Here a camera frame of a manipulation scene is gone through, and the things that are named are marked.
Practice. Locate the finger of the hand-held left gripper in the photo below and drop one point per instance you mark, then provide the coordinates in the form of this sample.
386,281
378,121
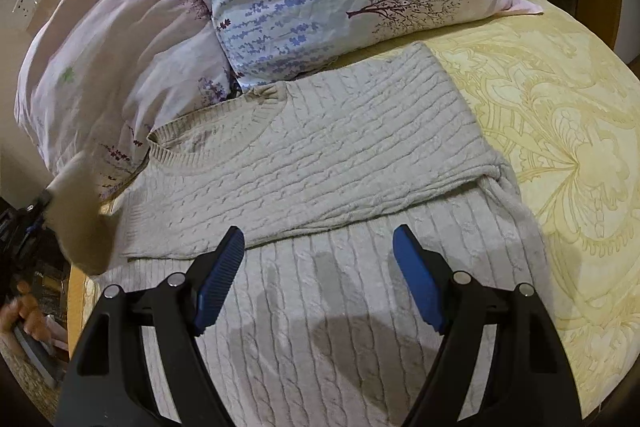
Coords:
40,214

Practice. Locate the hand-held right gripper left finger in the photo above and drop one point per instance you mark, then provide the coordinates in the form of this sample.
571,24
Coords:
220,274

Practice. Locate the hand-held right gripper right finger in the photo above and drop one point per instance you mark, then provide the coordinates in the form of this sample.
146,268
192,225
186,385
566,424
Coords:
417,277

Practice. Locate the person's left hand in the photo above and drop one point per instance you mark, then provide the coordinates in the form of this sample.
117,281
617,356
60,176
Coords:
22,312

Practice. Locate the pink floral pillow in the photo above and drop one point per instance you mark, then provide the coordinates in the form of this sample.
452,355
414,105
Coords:
115,57

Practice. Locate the yellow patterned bedsheet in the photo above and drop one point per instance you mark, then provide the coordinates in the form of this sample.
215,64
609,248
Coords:
565,117

